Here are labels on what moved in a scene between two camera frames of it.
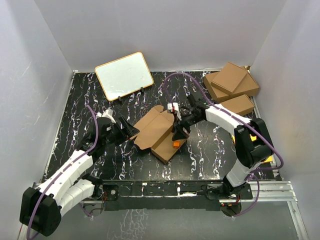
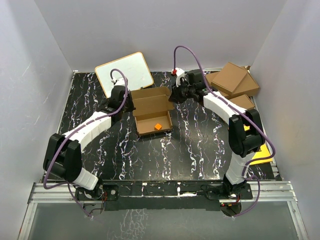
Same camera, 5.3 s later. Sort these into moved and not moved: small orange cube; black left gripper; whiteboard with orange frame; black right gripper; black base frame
Moved: small orange cube; black right gripper; black left gripper
Not moved: black base frame; whiteboard with orange frame
